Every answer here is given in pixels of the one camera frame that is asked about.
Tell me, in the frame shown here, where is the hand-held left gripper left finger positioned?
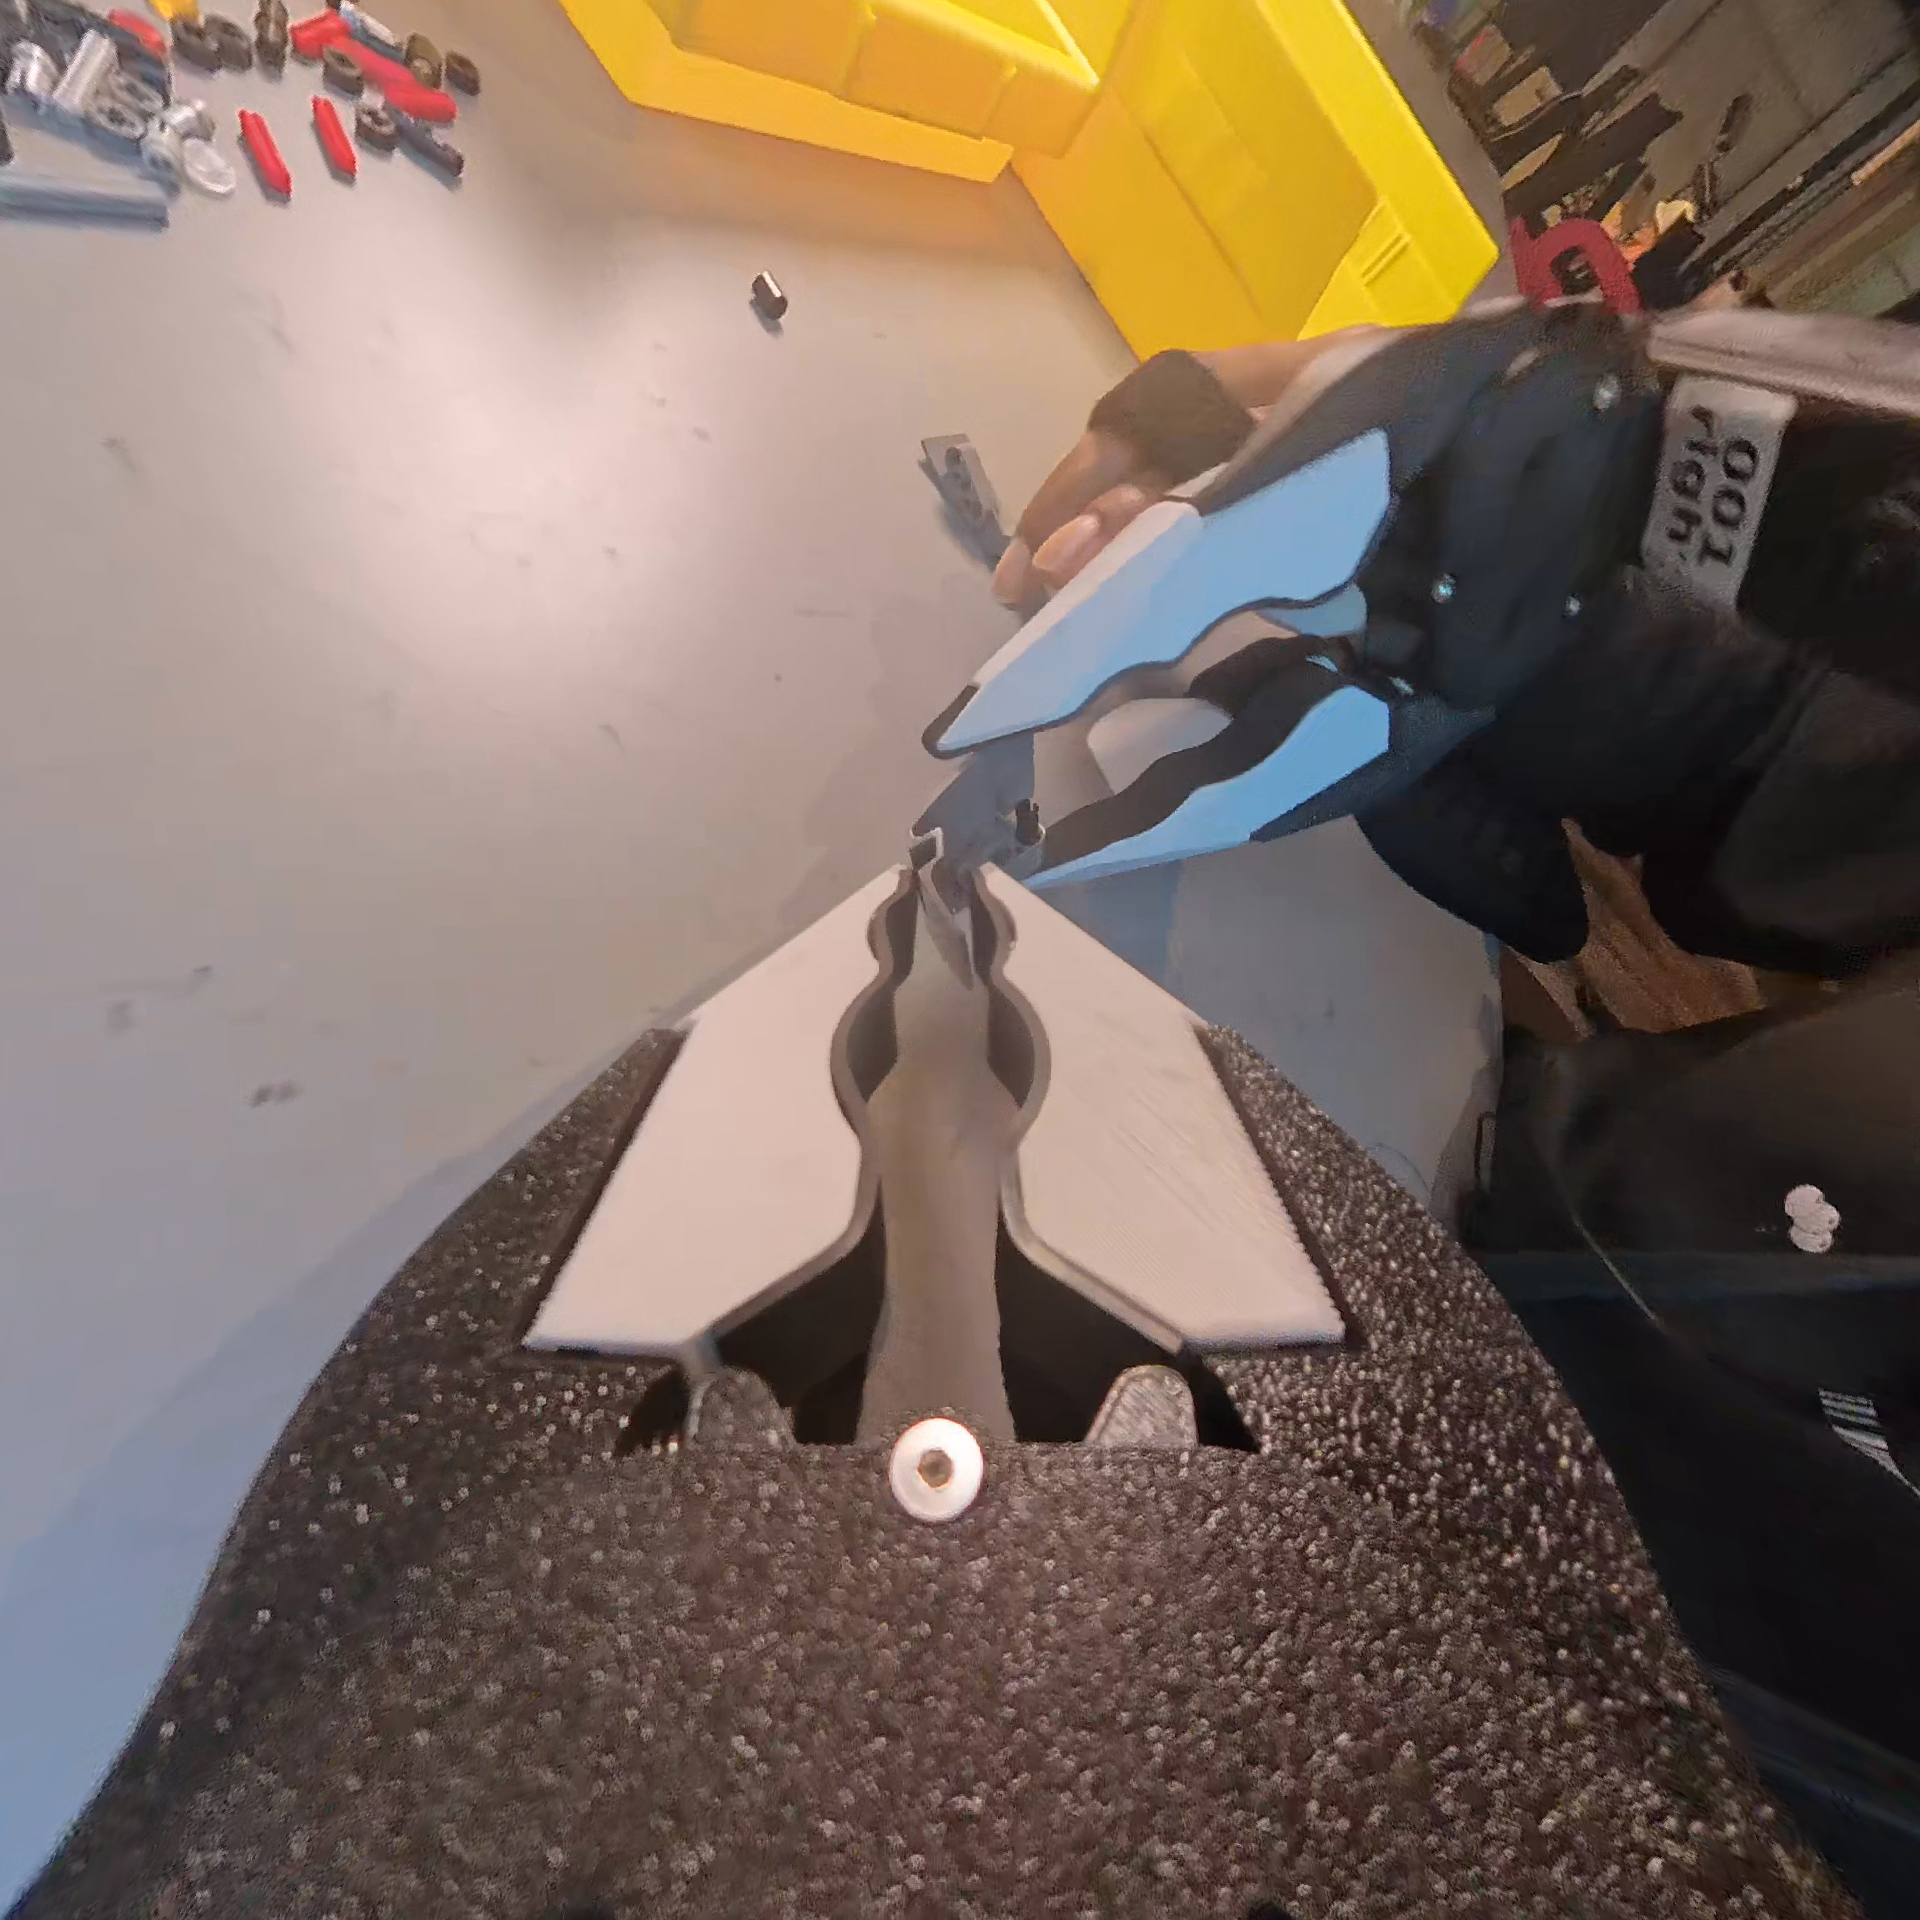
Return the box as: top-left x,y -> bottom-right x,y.
526,867 -> 922,1365

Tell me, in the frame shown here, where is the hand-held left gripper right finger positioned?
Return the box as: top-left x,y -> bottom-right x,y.
971,867 -> 1348,1353

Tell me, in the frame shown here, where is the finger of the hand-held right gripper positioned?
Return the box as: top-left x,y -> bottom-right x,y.
919,430 -> 1400,756
1023,682 -> 1400,890

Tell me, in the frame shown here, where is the grey curved brick panel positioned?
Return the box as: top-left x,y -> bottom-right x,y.
907,737 -> 1052,993
919,434 -> 1018,569

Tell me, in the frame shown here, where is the yellow plastic parts bin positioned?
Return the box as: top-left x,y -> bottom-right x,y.
557,0 -> 1104,185

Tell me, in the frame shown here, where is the person's right forearm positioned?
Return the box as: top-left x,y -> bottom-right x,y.
1358,598 -> 1920,975

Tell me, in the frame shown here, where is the grey desk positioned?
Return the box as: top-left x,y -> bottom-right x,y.
0,0 -> 1502,1862

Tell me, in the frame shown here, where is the red plastic canister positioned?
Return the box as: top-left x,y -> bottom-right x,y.
1506,218 -> 1643,317

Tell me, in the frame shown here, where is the person's black hoodie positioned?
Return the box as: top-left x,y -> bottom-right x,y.
1463,961 -> 1920,1920

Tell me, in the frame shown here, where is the pile of small brick pins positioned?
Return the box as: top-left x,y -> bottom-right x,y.
0,0 -> 482,227

